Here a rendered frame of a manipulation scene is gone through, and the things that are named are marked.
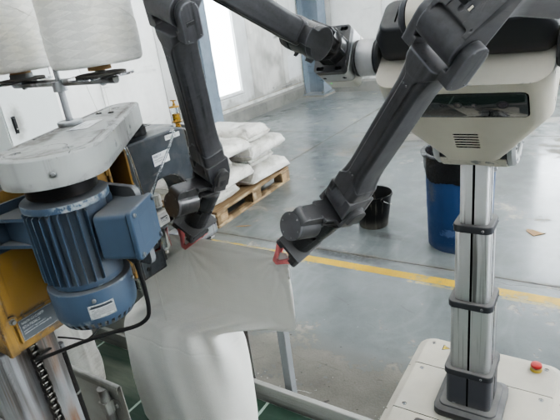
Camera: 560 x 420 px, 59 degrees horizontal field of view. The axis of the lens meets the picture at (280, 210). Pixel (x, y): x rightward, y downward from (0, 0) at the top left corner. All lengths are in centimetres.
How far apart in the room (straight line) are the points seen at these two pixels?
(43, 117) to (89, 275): 423
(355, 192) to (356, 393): 153
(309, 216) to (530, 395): 128
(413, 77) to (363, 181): 22
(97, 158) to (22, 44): 36
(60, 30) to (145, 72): 578
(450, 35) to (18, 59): 82
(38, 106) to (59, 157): 425
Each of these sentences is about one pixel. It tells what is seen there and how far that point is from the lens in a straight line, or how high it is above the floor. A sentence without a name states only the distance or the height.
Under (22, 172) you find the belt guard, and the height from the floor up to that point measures 140.
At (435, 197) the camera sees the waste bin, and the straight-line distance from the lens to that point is 325.
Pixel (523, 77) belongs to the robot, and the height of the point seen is 139.
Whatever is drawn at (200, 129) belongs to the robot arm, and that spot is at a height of 138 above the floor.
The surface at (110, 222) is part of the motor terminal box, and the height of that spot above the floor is 129.
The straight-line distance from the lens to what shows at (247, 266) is 118.
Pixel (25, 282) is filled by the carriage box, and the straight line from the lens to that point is 109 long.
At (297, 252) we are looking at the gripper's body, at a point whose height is 111.
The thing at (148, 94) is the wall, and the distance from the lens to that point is 671.
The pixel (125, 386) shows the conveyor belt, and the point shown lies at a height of 38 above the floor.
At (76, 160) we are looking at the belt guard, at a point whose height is 140.
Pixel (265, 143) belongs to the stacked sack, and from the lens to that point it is 458.
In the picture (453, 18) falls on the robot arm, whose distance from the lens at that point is 71.
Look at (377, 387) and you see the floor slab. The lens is 235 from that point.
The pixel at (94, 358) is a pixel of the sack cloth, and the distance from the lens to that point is 205.
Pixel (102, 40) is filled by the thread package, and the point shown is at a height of 157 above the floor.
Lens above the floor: 158
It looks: 22 degrees down
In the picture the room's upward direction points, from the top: 8 degrees counter-clockwise
